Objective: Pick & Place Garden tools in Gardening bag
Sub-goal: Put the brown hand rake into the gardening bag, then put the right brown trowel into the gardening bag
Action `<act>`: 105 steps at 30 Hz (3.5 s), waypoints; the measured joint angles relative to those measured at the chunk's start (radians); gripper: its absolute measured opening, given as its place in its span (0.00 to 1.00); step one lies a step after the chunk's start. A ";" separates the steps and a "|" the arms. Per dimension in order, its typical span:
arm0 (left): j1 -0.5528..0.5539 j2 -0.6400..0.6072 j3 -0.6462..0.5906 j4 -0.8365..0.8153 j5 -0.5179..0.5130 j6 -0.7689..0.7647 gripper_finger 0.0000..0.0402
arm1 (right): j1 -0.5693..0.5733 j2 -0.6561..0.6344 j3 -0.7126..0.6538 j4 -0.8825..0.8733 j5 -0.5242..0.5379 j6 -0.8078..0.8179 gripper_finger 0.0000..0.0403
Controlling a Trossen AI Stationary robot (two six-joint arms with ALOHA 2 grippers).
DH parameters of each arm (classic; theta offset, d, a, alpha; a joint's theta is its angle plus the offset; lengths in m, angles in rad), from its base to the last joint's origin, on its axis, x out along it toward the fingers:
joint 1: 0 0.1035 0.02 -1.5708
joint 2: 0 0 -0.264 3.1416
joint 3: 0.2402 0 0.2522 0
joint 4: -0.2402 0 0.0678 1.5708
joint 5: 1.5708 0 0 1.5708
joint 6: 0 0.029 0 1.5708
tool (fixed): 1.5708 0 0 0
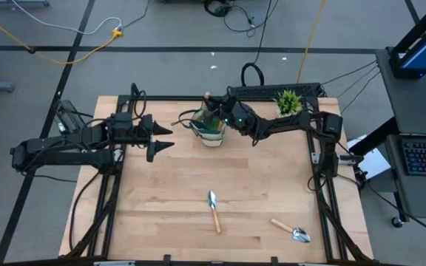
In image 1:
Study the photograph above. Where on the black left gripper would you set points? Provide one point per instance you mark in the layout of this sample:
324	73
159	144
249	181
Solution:
128	133

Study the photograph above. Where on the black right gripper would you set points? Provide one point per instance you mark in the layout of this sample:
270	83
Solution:
240	122

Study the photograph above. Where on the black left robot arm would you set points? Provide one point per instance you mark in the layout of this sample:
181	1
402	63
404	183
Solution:
69	157

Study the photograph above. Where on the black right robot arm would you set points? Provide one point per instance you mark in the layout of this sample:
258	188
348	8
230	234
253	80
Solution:
290	123

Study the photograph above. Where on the cream green gardening bag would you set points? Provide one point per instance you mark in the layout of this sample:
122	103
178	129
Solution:
209	138

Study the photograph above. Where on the long black power strip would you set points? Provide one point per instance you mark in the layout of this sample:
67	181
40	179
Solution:
272	90

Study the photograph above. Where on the artificial plant in white pot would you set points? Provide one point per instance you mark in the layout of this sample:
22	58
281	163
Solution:
288	103

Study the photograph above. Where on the black power supply box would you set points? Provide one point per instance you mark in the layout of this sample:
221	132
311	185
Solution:
69	116

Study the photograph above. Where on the grey computer desk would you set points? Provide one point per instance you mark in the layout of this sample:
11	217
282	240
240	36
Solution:
405	96

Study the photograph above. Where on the metal corner bracket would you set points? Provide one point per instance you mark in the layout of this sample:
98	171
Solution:
314	158

